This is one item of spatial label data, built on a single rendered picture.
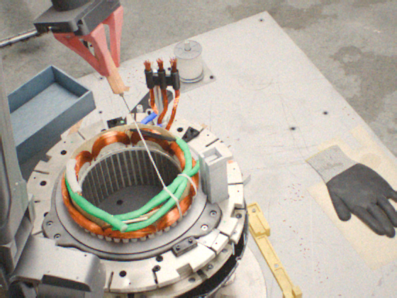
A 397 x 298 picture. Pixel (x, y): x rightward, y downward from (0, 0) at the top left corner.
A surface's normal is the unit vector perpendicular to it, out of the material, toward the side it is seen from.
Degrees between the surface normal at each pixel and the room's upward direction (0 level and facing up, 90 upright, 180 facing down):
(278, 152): 0
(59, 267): 8
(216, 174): 90
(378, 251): 0
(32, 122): 0
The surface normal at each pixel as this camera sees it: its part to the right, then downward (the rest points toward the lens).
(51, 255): 0.07, -0.64
